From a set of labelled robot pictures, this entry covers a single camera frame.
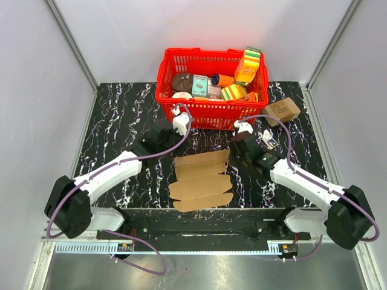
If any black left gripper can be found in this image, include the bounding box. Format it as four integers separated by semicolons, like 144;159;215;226
159;126;192;158

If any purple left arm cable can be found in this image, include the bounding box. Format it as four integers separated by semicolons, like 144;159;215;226
45;103;193;276

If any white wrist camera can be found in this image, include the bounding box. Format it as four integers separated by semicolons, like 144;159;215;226
172;109;190;137
233;121;253;137

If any brown cardboard box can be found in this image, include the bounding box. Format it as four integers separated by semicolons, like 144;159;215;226
169;149;233;213

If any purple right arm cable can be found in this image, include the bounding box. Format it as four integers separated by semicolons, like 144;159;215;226
234;114;381;261

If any white card with stamp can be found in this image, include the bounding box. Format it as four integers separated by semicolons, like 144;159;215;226
262;129;278;150

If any white round sponge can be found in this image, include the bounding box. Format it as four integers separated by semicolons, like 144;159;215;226
172;92;193;100

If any yellow green sponge pack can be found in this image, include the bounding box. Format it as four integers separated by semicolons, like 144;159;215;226
221;83;248;101

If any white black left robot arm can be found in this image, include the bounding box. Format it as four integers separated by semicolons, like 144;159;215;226
44;118;191;239

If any yellow Kamenoko sponge pack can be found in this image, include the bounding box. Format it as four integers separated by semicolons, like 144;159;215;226
193;97;223;102

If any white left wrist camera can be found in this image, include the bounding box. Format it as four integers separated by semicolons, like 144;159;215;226
172;109;190;137

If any pink white small box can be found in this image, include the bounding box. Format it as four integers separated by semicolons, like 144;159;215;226
207;78;222;100

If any orange cylindrical bottle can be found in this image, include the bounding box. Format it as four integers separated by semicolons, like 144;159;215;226
211;74;235;88

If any red plastic shopping basket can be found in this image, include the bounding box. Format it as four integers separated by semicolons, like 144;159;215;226
155;48;268;131

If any orange sponge package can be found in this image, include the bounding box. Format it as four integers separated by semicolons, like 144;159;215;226
241;91;258;102

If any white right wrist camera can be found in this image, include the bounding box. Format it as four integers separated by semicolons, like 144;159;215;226
233;121;253;137

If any aluminium frame rail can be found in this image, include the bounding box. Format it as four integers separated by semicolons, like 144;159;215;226
44;0;99;92

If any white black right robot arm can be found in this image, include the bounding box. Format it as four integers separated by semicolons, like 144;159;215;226
229;132;375;250

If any brown round knitted scrubber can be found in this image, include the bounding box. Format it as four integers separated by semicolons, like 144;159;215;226
171;73;194;93

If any light blue Kamenoko sponge box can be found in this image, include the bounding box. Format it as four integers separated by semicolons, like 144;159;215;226
191;74;208;97

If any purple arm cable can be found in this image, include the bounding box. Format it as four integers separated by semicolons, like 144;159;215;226
234;114;381;261
45;103;193;276

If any scouring pads pack kraft sleeve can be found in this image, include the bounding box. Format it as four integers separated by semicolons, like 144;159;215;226
261;97;301;127

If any green yellow sponge scrubber box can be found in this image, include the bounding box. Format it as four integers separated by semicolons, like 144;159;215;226
234;47;262;86

